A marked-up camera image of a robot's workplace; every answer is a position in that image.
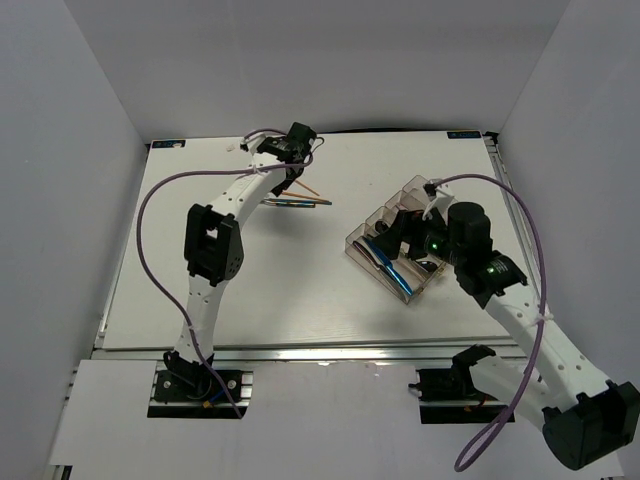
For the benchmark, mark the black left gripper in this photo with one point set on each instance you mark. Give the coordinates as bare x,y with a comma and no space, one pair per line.
283,186

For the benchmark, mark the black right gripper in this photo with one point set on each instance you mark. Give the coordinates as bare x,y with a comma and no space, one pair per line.
407,229

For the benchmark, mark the dark blue chopstick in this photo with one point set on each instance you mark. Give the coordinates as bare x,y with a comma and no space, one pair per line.
288,203

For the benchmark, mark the blue knife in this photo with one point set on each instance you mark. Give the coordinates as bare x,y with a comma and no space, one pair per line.
387,268

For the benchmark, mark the black knife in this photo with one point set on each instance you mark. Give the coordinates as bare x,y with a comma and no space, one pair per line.
368,255

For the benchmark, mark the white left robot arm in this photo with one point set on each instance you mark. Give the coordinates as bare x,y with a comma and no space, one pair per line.
213,247

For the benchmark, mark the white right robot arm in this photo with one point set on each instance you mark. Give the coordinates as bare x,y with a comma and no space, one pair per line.
582,414

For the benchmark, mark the orange chopstick far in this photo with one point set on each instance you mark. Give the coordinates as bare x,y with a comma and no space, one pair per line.
308,190

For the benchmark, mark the orange blue-tipped chopstick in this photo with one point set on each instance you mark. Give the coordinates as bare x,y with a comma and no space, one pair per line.
315,200

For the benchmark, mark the clear compartment utensil tray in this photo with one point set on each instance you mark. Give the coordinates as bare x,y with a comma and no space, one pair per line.
400,211

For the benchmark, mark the right corner marker sticker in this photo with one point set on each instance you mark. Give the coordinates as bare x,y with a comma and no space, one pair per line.
464,134

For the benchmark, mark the corner marker sticker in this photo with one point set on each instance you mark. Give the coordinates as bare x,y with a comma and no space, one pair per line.
167,144
464,134

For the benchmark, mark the left corner marker sticker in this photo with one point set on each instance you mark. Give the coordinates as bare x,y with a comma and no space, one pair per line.
167,144

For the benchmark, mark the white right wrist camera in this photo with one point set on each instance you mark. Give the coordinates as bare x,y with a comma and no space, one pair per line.
440,197

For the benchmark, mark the aluminium table frame rail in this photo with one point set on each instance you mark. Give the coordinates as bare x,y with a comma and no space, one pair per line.
510,200

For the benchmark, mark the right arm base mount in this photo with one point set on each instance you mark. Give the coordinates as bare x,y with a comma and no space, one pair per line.
447,396

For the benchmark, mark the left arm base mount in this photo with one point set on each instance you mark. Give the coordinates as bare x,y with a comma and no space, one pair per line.
185,389

